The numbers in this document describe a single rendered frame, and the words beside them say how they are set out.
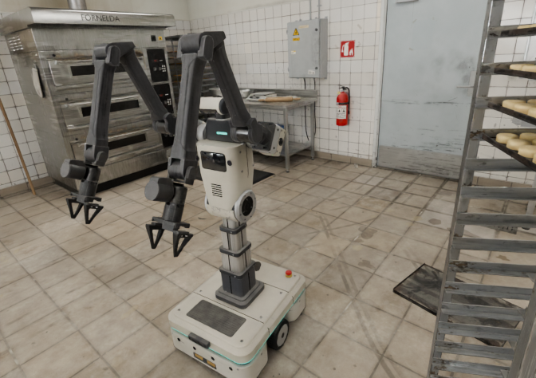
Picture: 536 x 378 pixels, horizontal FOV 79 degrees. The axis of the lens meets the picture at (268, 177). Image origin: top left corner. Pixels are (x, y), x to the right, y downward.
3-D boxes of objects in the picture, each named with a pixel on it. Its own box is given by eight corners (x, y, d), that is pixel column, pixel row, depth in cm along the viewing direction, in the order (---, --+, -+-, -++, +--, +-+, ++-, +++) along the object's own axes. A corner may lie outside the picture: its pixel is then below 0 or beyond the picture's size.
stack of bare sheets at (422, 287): (526, 313, 188) (526, 308, 187) (499, 352, 165) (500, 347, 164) (424, 265, 233) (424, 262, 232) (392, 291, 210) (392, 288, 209)
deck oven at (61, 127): (86, 205, 367) (29, 5, 295) (48, 184, 440) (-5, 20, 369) (195, 166, 477) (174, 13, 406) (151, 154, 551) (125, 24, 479)
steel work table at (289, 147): (196, 153, 541) (187, 92, 506) (227, 143, 592) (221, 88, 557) (288, 174, 425) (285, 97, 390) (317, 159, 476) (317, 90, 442)
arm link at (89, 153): (123, 49, 120) (105, 50, 125) (108, 42, 115) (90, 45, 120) (111, 164, 122) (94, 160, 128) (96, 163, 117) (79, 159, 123)
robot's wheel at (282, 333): (277, 309, 177) (287, 313, 174) (282, 326, 186) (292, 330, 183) (262, 336, 166) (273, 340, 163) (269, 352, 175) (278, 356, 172)
